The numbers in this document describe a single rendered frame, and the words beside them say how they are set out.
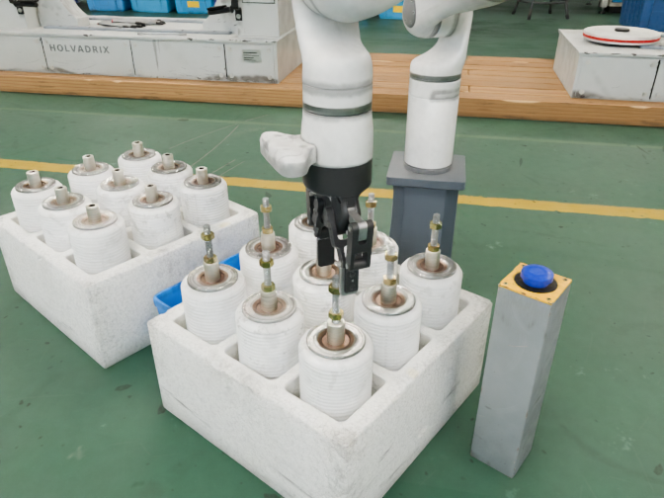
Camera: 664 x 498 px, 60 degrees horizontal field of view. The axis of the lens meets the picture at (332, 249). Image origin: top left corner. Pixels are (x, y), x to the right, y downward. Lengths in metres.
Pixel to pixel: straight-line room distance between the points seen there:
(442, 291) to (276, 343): 0.26
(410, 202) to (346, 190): 0.53
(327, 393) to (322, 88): 0.37
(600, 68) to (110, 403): 2.20
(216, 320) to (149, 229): 0.33
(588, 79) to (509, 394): 1.95
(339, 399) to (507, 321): 0.24
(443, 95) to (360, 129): 0.50
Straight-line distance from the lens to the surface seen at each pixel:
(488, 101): 2.55
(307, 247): 1.00
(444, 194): 1.11
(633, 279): 1.50
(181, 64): 2.85
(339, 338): 0.73
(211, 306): 0.86
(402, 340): 0.81
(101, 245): 1.08
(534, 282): 0.76
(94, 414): 1.08
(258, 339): 0.79
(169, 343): 0.91
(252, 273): 0.93
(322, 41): 0.59
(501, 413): 0.88
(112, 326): 1.12
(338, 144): 0.58
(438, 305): 0.89
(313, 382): 0.74
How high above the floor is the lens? 0.72
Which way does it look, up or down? 30 degrees down
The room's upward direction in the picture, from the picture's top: straight up
